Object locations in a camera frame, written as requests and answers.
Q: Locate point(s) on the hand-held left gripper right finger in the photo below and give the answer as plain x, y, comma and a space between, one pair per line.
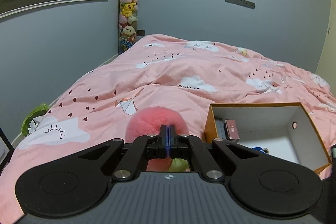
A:
173, 140

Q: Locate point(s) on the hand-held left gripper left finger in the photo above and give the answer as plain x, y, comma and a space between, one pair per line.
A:
162, 140

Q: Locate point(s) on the pink green fluffy pompom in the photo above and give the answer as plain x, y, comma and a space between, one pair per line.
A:
149, 121

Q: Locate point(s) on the dark grey box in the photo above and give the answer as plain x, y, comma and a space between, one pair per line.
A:
220, 128

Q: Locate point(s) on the small red-brown box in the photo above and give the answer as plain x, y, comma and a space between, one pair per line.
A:
232, 129

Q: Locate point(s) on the orange cardboard box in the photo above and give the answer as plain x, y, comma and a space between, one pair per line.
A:
273, 142

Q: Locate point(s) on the pink printed blanket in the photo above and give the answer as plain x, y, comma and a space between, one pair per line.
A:
157, 77

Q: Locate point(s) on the green plastic bag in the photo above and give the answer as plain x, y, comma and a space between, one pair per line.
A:
31, 116

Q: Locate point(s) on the clear tube of plush toys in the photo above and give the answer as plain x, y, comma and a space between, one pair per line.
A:
127, 8

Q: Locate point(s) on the black stand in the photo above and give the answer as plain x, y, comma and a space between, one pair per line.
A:
5, 142

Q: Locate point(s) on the cream door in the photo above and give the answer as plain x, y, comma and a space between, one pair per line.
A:
328, 29

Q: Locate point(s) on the small dark wall socket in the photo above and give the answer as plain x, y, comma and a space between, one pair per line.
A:
141, 32

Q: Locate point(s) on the grey wall socket strip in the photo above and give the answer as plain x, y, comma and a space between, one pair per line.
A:
240, 2

